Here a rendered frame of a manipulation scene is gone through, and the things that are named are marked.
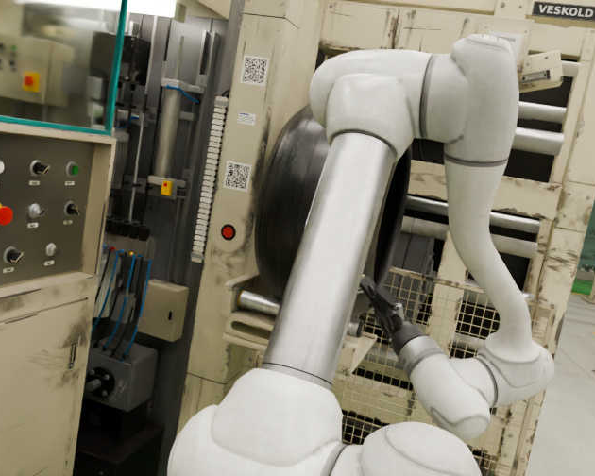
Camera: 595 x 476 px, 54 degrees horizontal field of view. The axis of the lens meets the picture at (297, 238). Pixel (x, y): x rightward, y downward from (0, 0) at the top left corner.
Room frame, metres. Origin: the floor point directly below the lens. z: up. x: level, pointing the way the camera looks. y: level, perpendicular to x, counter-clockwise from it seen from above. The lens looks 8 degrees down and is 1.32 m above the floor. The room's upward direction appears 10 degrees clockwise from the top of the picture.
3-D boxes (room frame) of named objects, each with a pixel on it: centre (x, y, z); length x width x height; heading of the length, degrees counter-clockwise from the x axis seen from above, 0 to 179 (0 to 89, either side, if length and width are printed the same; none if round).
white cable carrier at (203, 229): (1.70, 0.27, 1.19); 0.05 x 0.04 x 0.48; 163
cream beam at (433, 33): (1.90, -0.28, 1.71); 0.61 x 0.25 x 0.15; 73
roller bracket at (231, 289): (1.70, 0.10, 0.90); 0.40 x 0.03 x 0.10; 163
